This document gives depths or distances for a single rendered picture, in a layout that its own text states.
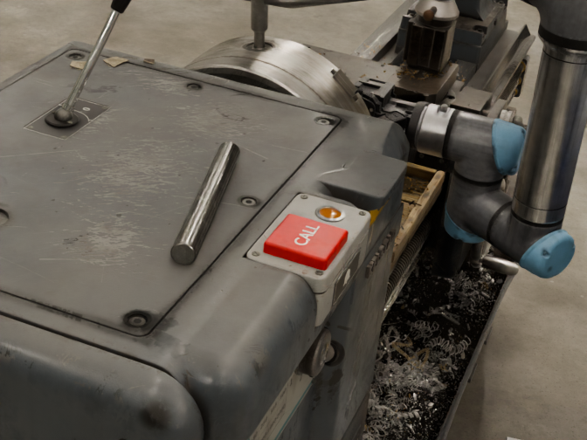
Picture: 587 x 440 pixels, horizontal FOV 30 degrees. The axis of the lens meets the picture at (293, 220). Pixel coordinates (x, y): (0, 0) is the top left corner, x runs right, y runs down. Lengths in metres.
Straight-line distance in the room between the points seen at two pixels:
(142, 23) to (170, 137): 3.79
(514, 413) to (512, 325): 0.39
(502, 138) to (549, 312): 1.71
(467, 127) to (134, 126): 0.60
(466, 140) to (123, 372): 0.89
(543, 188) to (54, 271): 0.80
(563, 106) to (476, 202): 0.24
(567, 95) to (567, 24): 0.10
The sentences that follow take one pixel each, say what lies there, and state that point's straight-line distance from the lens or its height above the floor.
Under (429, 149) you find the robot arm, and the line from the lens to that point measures 1.63.
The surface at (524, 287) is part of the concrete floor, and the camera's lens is 3.36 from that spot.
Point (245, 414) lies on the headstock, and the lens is 0.86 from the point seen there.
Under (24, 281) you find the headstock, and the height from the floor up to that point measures 1.26.
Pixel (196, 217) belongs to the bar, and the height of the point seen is 1.28.
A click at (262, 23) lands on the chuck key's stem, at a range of 1.43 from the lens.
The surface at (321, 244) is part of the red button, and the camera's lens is 0.97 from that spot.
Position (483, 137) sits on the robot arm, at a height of 1.10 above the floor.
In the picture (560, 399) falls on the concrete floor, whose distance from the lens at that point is 2.96.
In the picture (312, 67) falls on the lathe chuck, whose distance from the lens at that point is 1.43.
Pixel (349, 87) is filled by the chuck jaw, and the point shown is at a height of 1.19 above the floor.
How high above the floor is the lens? 1.77
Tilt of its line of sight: 31 degrees down
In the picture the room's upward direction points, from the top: 6 degrees clockwise
